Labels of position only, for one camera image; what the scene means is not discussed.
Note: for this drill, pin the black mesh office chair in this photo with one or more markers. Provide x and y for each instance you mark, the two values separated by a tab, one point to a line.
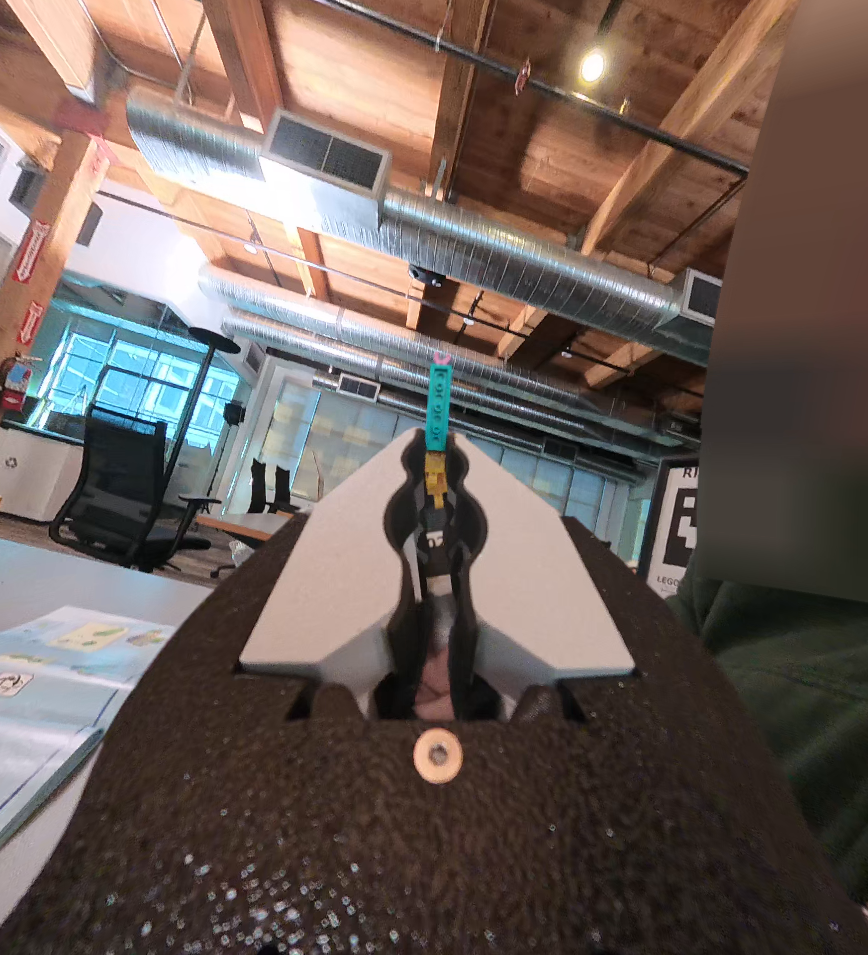
117	477

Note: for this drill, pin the round ceiling spotlight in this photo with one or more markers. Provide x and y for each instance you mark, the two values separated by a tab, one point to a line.
592	66

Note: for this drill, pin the narrow silver ventilation duct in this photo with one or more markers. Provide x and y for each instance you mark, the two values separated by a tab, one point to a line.
314	328

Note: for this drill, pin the wooden office desk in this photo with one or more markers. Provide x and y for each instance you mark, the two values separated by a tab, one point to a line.
247	526

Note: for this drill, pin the lego instruction booklet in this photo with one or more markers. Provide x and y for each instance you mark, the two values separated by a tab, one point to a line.
23	709

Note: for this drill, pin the large silver ventilation duct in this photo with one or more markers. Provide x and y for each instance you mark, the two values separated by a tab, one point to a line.
478	246

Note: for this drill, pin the black floor lamp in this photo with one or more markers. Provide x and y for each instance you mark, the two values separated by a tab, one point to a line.
214	345

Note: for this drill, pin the red fire extinguisher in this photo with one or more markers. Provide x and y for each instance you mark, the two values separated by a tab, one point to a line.
14	388

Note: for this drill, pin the green zip jacket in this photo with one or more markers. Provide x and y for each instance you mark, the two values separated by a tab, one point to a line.
814	709

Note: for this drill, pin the red white striped sign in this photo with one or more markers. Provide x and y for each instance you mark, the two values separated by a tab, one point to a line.
31	254
29	322

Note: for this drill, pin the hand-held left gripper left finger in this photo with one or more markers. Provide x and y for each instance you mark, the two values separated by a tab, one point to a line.
314	597

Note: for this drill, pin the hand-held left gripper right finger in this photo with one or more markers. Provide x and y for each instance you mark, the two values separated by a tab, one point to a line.
553	597

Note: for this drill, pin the teal pink yellow lego assembly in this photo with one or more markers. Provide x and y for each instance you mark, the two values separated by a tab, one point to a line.
439	410

